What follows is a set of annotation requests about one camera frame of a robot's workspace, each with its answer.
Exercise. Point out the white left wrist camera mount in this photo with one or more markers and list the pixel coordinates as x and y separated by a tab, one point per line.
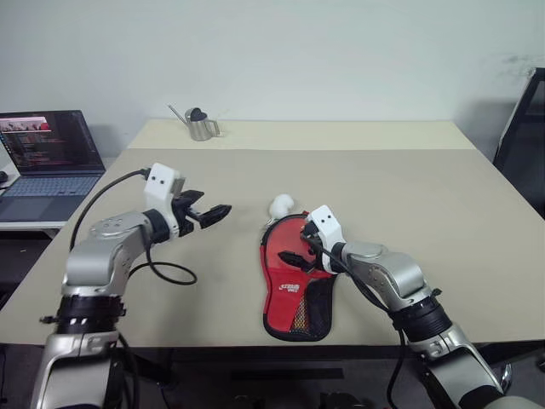
159	187

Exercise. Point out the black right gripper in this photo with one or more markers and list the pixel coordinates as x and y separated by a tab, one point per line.
318	255

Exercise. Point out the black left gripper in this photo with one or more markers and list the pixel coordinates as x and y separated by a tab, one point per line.
187	219

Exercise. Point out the black computer mouse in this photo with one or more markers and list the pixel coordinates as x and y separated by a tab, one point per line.
2	175

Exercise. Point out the white fluffy pom-pom charm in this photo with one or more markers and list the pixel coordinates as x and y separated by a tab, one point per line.
281	205

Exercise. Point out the red and black paddle case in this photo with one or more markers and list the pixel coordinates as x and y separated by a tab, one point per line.
283	243

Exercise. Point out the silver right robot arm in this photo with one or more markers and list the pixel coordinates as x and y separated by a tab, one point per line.
396	272

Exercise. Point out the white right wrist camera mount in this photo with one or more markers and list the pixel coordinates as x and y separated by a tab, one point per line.
328	226

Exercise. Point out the black table frame bar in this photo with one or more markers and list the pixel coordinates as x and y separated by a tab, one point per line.
285	373

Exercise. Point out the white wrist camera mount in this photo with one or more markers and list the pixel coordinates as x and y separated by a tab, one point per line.
328	226
159	187

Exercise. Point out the open dark laptop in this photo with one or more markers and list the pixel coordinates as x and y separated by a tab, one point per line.
51	145

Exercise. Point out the steel watering can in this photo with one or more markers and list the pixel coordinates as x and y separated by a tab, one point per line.
201	128

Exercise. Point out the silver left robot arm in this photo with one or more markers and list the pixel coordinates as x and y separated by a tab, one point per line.
98	255

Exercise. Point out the white side desk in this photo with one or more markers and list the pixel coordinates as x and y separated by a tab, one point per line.
30	225

